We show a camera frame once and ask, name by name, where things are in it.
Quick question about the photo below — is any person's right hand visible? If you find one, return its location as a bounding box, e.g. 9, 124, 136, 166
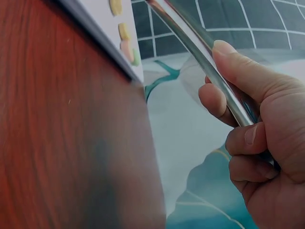
198, 40, 305, 229

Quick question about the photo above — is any shiny metal utensil handle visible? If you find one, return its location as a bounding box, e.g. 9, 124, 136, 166
144, 0, 283, 171

